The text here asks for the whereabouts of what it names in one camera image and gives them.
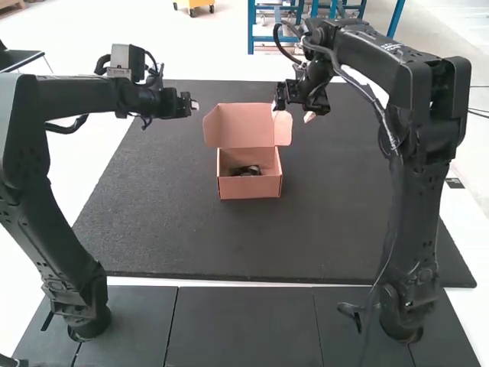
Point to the small black tag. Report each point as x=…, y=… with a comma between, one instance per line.
x=454, y=183

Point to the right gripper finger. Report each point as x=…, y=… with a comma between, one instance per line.
x=281, y=95
x=309, y=115

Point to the yellow wheeled cart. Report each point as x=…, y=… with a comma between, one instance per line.
x=195, y=4

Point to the black mat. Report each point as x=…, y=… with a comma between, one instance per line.
x=160, y=214

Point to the cardboard box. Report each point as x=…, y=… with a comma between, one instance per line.
x=248, y=126

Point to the blue frame table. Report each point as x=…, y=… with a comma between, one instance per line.
x=393, y=19
x=251, y=26

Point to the dark base panel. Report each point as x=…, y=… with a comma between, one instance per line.
x=447, y=344
x=244, y=329
x=137, y=325

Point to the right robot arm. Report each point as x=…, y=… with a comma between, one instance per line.
x=420, y=160

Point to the black square fan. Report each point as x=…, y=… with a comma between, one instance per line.
x=246, y=170

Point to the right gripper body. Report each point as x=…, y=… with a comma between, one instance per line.
x=313, y=88

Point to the black chair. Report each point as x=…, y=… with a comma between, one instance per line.
x=19, y=57

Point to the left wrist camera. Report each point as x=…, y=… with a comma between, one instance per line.
x=124, y=61

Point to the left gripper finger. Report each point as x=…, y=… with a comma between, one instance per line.
x=195, y=106

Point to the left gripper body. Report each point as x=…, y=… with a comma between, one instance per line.
x=170, y=103

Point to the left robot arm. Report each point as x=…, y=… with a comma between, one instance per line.
x=26, y=160

